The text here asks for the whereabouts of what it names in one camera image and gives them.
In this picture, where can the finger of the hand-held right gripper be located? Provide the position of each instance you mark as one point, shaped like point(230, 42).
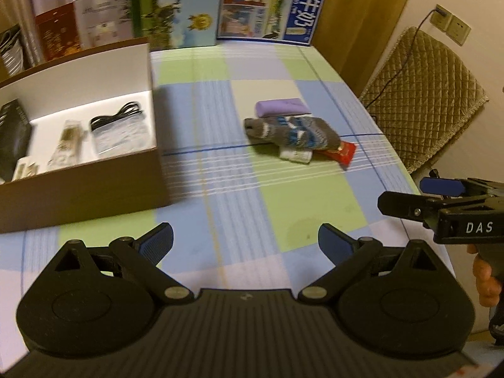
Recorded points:
point(441, 186)
point(405, 204)

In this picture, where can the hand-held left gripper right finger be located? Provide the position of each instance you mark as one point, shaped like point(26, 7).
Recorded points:
point(334, 242)

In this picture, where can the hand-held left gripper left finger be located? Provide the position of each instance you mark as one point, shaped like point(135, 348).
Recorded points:
point(155, 240)

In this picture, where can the brown cardboard box white inside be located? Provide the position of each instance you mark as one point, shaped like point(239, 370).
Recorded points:
point(78, 201)

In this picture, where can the black pouch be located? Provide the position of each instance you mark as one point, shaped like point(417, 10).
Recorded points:
point(12, 138)

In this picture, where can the person's right hand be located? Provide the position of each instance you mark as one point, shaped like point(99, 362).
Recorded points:
point(485, 283)

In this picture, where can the red snack packet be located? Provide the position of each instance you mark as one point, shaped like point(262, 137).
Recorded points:
point(341, 152)

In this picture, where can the quilted chair cushion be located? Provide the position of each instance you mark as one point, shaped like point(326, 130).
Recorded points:
point(429, 98)

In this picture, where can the white folded item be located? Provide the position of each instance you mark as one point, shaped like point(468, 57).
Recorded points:
point(295, 156)

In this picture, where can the checked tablecloth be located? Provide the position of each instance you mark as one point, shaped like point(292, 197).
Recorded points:
point(244, 197)

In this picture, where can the grey patterned sock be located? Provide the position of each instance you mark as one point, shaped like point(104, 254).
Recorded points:
point(299, 132)

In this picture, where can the clear plastic pack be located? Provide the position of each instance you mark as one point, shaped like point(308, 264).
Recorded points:
point(67, 143)

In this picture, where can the purple case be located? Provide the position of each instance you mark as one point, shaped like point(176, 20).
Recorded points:
point(280, 107)

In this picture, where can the cream plastic comb-like piece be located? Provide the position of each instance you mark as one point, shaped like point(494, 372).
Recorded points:
point(25, 169)

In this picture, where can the black charger plug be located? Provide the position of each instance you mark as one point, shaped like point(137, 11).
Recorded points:
point(441, 11)

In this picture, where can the wooden panel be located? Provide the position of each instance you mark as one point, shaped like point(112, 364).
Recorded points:
point(366, 19)

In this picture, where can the red brown box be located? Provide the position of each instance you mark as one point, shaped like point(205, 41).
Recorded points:
point(57, 33)

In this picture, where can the green milk carton box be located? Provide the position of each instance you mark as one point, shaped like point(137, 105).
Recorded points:
point(177, 12)

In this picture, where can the white appliance box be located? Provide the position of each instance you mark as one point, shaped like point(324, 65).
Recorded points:
point(102, 15)

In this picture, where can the blue milk carton box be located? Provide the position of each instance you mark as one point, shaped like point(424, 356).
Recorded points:
point(267, 4)

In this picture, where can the wall socket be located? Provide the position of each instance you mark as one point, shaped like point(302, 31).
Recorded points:
point(456, 27)

